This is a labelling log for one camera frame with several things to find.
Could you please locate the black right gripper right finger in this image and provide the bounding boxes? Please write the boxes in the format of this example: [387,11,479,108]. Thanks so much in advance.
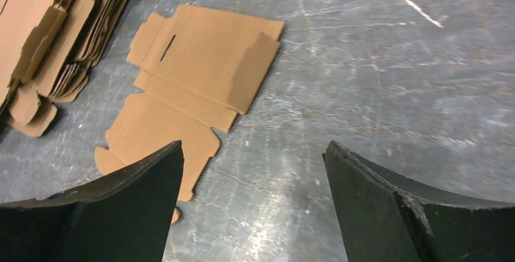
[322,140,514,261]

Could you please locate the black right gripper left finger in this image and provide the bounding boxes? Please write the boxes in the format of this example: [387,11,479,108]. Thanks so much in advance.
[1,140,184,261]

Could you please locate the brown cardboard box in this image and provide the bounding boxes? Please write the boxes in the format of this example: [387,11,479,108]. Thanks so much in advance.
[94,4,285,202]

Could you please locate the stack of flat cardboard boxes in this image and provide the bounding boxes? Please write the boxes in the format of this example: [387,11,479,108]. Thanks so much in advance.
[1,0,128,138]

